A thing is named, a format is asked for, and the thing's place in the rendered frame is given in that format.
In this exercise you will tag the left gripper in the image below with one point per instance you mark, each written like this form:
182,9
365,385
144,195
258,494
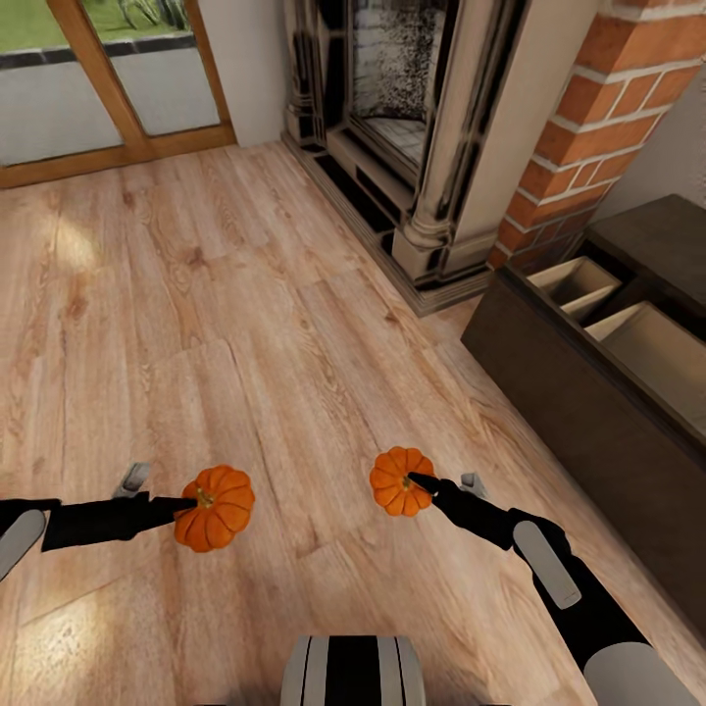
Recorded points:
124,519

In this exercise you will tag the wood fireplace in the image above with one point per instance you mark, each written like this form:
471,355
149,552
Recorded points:
416,119

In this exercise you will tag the door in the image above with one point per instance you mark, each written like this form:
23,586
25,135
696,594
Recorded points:
91,85

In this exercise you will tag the pumpkin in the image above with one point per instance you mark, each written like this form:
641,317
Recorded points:
393,490
225,498

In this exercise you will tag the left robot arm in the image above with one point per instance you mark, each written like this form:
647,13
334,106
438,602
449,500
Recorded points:
128,513

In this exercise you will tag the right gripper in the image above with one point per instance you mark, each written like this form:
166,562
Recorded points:
464,510

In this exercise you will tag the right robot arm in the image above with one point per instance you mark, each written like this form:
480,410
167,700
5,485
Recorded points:
616,659

